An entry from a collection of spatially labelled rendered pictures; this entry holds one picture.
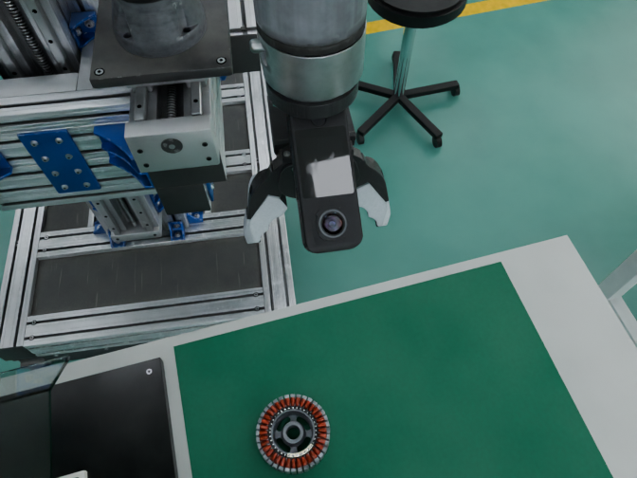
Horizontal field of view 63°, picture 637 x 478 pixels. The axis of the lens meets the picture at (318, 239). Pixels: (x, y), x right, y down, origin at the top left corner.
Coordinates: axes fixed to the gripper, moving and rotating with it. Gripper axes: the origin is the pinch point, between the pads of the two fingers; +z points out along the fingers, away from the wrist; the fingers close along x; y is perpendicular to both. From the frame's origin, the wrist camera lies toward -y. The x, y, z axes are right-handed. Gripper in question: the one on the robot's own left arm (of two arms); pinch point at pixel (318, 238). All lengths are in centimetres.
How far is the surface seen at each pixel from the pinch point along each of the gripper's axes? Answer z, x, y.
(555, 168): 111, -106, 88
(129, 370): 36.3, 31.0, 2.7
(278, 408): 35.0, 7.7, -7.3
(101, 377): 36, 35, 2
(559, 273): 38, -46, 10
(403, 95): 102, -54, 128
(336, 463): 39.0, -0.1, -15.8
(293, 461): 35.2, 6.3, -15.2
